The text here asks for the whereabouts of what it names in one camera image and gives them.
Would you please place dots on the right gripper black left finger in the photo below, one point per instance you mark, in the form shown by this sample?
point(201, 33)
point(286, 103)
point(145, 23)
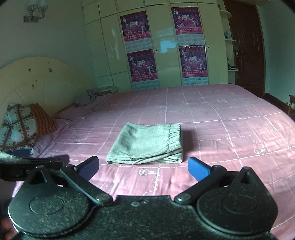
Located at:
point(45, 179)

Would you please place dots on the wall lamp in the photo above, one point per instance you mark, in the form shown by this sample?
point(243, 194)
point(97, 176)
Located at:
point(36, 11)

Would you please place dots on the lower right purple poster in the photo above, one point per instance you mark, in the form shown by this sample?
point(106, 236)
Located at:
point(193, 61)

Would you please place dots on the cream bed headboard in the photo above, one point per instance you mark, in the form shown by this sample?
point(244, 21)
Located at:
point(43, 80)

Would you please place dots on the blue patterned pillow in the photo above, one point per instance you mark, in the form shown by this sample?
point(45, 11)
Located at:
point(19, 129)

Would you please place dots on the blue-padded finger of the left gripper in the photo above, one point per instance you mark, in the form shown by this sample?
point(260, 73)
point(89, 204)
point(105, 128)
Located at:
point(23, 152)

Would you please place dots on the orange striped pillow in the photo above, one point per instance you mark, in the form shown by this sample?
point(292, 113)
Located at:
point(44, 123)

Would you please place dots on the purple poster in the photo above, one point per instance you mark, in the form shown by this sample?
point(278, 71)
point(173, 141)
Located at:
point(142, 65)
point(193, 61)
point(135, 26)
point(186, 20)

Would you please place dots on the grey crumpled cloth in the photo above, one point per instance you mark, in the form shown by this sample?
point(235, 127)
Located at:
point(88, 97)

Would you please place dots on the white corner shelves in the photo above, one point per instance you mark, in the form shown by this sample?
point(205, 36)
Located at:
point(229, 45)

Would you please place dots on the pink checked bed sheet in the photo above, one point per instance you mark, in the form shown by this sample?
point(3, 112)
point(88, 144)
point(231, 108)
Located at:
point(221, 124)

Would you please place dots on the upper left purple poster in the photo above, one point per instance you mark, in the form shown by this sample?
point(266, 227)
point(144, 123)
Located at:
point(135, 26)

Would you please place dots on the dark wooden door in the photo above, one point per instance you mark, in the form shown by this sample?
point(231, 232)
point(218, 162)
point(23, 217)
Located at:
point(249, 51)

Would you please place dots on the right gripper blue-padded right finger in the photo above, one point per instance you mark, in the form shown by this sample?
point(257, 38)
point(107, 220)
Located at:
point(226, 187)

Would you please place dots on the lower left purple poster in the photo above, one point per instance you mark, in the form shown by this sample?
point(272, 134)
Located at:
point(142, 65)

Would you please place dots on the wooden chair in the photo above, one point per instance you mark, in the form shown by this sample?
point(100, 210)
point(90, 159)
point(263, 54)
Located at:
point(291, 103)

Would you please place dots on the grey fleece pants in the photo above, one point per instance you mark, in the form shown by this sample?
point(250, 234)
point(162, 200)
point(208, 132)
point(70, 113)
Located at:
point(139, 144)

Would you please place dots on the upper right purple poster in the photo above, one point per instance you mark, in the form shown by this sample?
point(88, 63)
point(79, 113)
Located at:
point(186, 20)

